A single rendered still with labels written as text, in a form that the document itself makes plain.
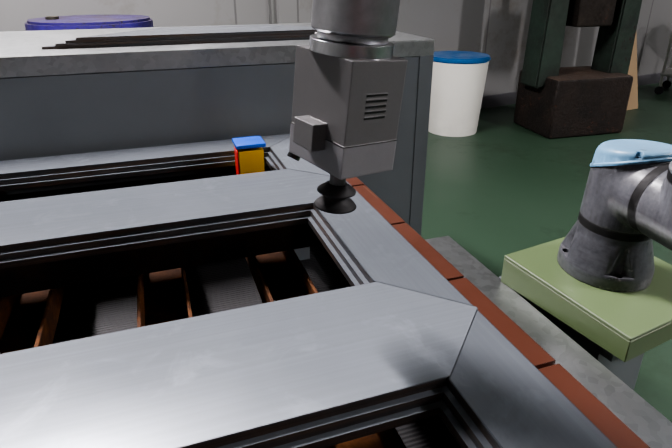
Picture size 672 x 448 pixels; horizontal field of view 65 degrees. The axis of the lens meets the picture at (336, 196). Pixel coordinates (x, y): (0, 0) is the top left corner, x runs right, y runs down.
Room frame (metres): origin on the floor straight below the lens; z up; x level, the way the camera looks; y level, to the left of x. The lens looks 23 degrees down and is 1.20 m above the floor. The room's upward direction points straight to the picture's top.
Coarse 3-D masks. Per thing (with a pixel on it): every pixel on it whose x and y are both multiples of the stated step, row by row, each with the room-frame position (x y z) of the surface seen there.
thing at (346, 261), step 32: (160, 160) 1.06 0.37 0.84; (192, 160) 1.07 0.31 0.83; (224, 160) 1.09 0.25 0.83; (160, 224) 0.74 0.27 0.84; (192, 224) 0.75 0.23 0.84; (224, 224) 0.76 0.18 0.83; (256, 224) 0.78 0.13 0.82; (288, 224) 0.79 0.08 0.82; (320, 224) 0.76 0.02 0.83; (0, 256) 0.66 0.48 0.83; (32, 256) 0.67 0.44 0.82; (64, 256) 0.68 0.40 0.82; (352, 256) 0.64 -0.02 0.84; (448, 384) 0.39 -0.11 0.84; (320, 416) 0.36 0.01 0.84; (352, 416) 0.36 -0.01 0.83; (384, 416) 0.37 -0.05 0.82; (416, 416) 0.37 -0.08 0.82; (448, 416) 0.37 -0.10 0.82
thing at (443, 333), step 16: (384, 288) 0.55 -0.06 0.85; (400, 288) 0.55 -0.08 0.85; (400, 304) 0.52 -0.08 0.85; (416, 304) 0.52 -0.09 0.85; (432, 304) 0.52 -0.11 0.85; (416, 320) 0.49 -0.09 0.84; (432, 320) 0.49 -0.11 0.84; (448, 320) 0.49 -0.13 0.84; (432, 336) 0.46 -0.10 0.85; (448, 336) 0.46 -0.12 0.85; (464, 336) 0.46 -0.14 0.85; (432, 352) 0.43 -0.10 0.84; (448, 352) 0.43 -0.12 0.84; (448, 368) 0.41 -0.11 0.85
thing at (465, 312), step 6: (444, 300) 0.53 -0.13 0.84; (450, 300) 0.53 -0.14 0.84; (450, 306) 0.51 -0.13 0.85; (456, 306) 0.51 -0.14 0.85; (462, 306) 0.51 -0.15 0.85; (468, 306) 0.51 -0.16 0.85; (474, 306) 0.51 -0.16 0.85; (456, 312) 0.50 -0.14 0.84; (462, 312) 0.50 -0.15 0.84; (468, 312) 0.50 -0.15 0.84; (474, 312) 0.50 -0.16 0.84; (462, 318) 0.49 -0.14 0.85; (468, 318) 0.49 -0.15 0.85; (468, 324) 0.48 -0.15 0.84
